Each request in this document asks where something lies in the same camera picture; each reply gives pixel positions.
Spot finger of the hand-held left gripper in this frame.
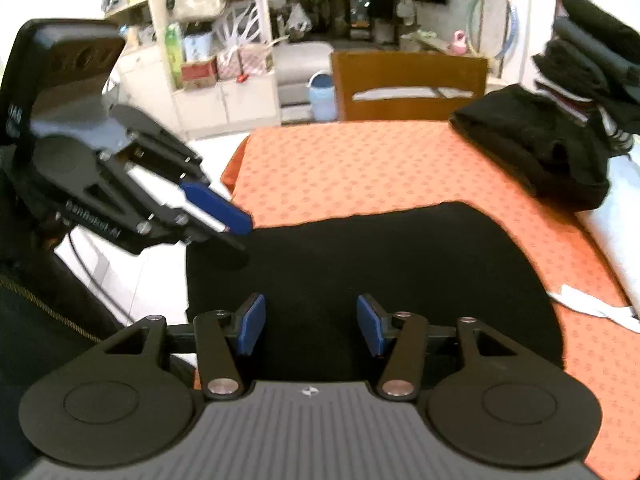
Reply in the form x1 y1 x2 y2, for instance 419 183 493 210
65 170 248 255
107 105 253 236

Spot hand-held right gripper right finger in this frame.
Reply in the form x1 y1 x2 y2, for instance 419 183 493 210
356 294 527 403

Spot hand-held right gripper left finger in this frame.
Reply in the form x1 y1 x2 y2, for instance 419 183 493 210
97 293 267 402

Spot black coat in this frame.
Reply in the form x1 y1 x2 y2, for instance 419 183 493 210
184 201 567 397

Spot white shelf unit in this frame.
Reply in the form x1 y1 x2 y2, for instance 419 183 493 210
96 0 282 140

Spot person's dark clothing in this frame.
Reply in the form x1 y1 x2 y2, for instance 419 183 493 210
0 240 123 480

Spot orange floral table mat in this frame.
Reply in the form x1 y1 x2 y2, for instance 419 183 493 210
191 119 640 480

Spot blue plastic bucket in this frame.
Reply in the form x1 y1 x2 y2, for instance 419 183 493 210
307 70 337 122

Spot green bottle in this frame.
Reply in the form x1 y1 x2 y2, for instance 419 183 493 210
166 22 185 89

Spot grey sofa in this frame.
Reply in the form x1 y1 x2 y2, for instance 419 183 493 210
272 41 335 109

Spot wooden chair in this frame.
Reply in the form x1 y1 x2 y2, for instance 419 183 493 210
330 50 489 122

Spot white fabric belt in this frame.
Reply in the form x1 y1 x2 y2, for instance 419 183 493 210
546 283 640 334

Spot black crumpled garment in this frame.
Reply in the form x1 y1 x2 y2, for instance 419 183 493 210
449 83 612 212

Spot white folded robe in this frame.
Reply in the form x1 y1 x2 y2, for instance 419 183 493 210
574 152 640 307

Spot striped folded garment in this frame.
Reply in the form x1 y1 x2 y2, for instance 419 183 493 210
537 79 633 153

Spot black folded trousers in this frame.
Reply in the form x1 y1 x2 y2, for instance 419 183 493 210
531 39 640 137

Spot pastel hula hoop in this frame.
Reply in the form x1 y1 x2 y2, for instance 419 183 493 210
465 0 520 59

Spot dark grey folded garment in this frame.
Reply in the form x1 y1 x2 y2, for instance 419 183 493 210
551 16 640 92

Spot black folded sweater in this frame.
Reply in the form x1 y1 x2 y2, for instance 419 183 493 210
559 0 640 67

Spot black cable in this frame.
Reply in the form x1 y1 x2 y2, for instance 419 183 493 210
67 232 133 313

